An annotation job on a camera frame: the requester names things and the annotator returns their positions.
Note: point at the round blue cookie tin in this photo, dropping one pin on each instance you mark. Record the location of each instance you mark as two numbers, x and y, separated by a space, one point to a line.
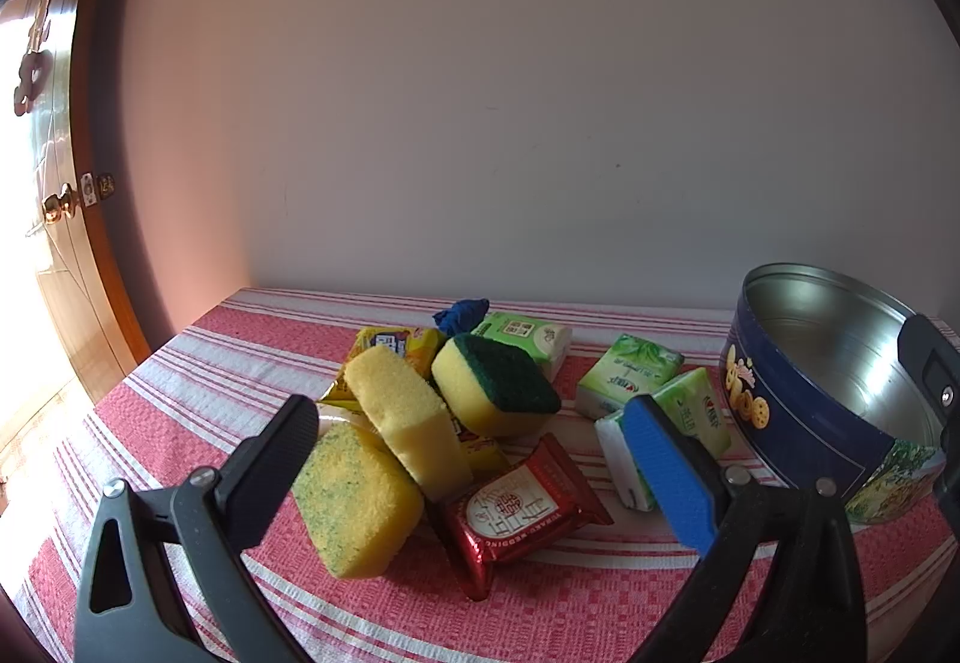
817 442

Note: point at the yellow green-speckled sponge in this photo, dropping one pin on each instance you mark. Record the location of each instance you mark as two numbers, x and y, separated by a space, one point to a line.
352 505

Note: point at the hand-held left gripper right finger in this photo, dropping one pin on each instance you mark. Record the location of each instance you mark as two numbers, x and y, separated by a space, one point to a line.
667 475

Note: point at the green white tissue pack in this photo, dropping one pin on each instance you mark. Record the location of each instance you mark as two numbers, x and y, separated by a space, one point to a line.
525 333

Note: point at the green leaf-print tissue pack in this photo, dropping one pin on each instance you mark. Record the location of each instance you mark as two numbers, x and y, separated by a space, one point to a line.
694 412
626 374

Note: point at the red candy packet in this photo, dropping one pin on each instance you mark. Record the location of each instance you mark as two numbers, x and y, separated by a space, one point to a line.
517 513

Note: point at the brass door knob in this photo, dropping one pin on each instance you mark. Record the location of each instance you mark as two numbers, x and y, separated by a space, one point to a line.
60 205

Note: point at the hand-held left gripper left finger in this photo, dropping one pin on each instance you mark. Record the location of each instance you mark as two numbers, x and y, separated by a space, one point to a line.
277 460

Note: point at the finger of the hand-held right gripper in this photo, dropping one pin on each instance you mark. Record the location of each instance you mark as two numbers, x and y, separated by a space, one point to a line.
937 393

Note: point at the yellow sponge green scourer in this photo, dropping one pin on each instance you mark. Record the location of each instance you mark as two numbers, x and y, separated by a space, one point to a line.
405 415
495 378

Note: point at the metal door latch plate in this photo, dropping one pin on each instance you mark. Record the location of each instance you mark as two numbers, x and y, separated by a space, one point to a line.
97 187

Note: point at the blue crumpled wrapper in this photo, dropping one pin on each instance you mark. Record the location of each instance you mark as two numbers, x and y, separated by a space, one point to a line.
461 316

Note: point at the red white striped tablecloth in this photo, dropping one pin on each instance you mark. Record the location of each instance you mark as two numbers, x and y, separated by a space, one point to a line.
225 363

